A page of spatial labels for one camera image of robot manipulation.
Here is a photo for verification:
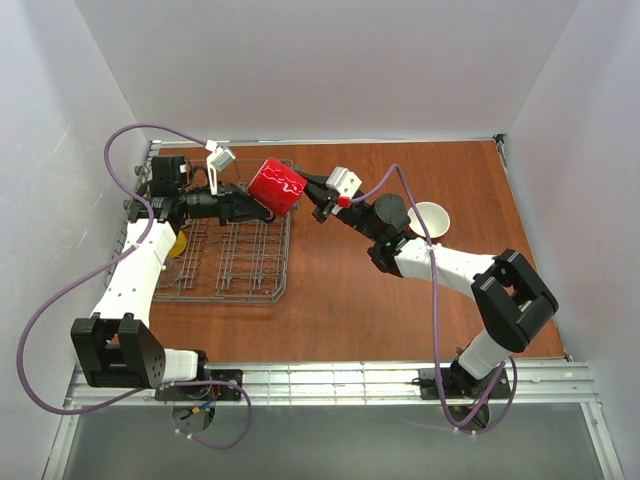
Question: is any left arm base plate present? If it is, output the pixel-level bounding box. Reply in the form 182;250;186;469
154;369;244;403

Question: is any aluminium mounting rail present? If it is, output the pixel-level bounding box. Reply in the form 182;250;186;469
64;360;601;409

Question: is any grey wire dish rack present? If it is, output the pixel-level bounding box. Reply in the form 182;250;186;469
104;157;303;305

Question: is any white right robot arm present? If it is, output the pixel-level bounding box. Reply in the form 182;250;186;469
303;167;559;396

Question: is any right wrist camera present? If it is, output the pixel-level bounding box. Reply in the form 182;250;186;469
325;167;362;208

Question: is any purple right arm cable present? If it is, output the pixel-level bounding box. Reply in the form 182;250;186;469
349;163;516;435

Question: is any plain red mug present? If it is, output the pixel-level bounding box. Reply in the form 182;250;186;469
247;157;307;216

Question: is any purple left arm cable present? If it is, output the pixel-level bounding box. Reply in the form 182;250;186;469
16;124;252;449

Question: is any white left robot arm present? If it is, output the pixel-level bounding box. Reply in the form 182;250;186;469
71;155;274;388

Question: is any yellow cup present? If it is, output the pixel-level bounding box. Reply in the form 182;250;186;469
168;230;188;258

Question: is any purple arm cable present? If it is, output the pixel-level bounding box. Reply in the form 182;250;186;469
349;163;516;435
16;124;252;449

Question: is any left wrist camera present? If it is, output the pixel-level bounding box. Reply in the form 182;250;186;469
204;140;236;196

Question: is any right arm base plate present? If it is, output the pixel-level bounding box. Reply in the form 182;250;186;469
411;361;512;400

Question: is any red floral mug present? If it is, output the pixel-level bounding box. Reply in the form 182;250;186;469
408;202;451;239

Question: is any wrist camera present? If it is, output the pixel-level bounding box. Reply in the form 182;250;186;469
325;167;362;208
204;140;236;196

